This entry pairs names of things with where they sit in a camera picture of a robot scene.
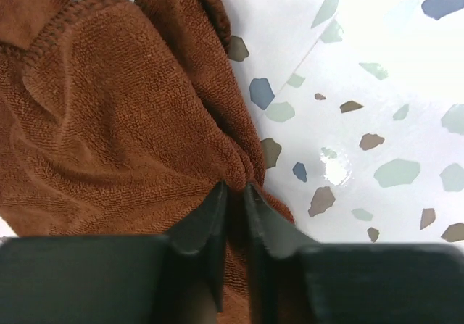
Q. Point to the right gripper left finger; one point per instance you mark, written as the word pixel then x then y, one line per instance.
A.
pixel 118 278

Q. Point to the brown towel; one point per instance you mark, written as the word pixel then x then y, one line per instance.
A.
pixel 119 116

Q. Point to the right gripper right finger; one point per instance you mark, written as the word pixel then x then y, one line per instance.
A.
pixel 294 279

